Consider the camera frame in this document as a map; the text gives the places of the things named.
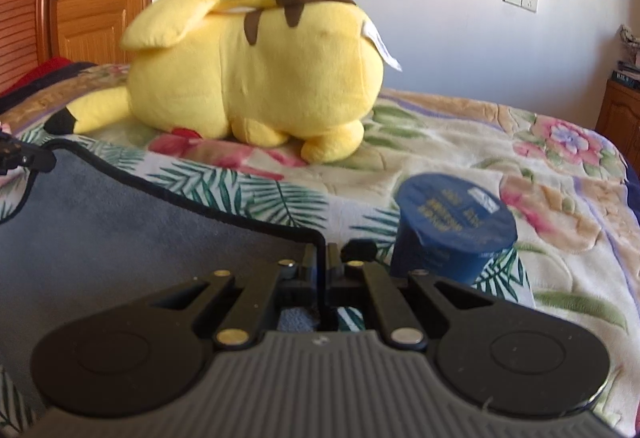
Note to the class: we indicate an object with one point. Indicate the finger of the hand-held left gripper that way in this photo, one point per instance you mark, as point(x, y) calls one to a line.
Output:
point(31, 159)

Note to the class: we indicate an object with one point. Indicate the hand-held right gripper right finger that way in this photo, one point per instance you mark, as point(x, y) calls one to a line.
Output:
point(331, 264)

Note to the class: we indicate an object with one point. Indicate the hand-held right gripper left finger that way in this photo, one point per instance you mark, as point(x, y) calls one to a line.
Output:
point(315, 274)

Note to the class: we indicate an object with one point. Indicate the grey towel with black trim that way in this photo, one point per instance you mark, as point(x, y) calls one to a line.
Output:
point(125, 228)

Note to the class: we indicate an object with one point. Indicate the red cloth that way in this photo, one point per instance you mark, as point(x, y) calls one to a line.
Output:
point(45, 68)

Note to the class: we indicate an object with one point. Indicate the blue plastic cup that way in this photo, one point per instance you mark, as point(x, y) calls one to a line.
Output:
point(450, 223)

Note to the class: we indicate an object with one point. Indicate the floral blanket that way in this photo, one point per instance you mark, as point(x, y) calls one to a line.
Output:
point(450, 143)

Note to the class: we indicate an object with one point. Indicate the yellow plush toy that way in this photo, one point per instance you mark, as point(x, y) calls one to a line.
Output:
point(250, 68)

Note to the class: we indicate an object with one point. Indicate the wooden nightstand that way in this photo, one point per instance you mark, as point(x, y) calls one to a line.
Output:
point(620, 118)

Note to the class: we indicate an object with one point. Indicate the stack of books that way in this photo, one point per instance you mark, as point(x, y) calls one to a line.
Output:
point(627, 74)

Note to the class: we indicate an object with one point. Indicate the patterned cloth bundle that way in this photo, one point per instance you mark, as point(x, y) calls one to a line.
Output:
point(630, 38)

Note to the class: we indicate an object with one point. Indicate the white wall socket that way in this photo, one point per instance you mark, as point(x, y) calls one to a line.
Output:
point(529, 1)

